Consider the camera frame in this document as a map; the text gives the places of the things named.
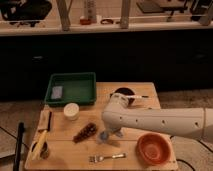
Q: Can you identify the black office chair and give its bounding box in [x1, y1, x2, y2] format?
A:
[0, 0, 52, 27]

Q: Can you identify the white handled knife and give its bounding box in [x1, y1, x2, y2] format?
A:
[125, 95, 149, 99]

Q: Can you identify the black pole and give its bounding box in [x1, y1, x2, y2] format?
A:
[13, 122, 25, 171]

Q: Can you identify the green plastic tray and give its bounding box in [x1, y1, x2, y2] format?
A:
[44, 72, 96, 107]

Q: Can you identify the blue towel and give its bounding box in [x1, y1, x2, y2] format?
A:
[97, 131, 123, 144]

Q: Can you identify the red object on shelf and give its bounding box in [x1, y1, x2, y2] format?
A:
[80, 18, 92, 25]

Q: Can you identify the wooden brush block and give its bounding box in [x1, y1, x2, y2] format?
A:
[38, 110, 52, 132]

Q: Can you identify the dark brown bowl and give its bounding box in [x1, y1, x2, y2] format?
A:
[115, 87, 135, 106]

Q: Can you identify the white paper cup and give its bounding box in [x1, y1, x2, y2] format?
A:
[63, 103, 79, 120]

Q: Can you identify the dark grape bunch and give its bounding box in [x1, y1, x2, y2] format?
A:
[73, 123, 97, 143]

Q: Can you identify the silver metal fork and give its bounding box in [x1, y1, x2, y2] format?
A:
[88, 153, 126, 163]

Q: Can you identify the black cable on floor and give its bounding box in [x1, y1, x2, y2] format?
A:
[169, 134, 213, 171]

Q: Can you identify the orange clay bowl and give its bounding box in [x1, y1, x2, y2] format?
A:
[135, 133, 171, 166]

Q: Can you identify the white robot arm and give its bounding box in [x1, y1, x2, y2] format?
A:
[100, 93, 213, 143]

